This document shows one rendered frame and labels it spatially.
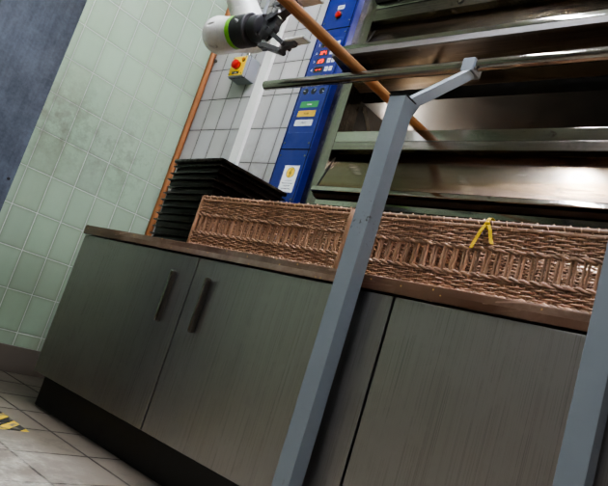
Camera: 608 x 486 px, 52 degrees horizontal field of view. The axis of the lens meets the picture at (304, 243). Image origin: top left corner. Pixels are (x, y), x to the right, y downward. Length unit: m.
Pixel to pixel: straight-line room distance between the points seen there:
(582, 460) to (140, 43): 2.35
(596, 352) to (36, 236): 2.08
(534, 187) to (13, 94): 1.41
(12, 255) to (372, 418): 1.72
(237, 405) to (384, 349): 0.38
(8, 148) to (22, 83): 0.18
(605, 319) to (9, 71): 1.52
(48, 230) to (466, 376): 1.88
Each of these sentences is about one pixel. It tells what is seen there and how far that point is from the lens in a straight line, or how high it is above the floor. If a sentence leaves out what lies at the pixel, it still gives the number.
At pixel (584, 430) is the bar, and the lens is 0.97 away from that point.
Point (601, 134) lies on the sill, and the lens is 1.80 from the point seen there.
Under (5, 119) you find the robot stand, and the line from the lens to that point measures 1.84.
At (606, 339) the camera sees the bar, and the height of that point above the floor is 0.54.
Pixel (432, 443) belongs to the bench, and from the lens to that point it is 1.11.
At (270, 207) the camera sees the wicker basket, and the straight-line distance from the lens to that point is 1.56.
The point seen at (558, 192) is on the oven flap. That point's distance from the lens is 1.75.
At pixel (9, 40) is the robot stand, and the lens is 1.87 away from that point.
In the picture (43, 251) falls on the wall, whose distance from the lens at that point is 2.60.
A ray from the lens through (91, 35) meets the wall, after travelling 2.71.
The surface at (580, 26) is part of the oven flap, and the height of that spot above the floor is 1.39.
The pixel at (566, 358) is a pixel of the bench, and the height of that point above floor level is 0.51.
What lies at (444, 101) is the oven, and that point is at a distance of 2.20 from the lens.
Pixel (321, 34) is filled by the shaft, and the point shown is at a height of 1.18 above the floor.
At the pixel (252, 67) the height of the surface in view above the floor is 1.47.
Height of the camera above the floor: 0.39
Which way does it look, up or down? 10 degrees up
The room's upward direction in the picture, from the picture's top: 18 degrees clockwise
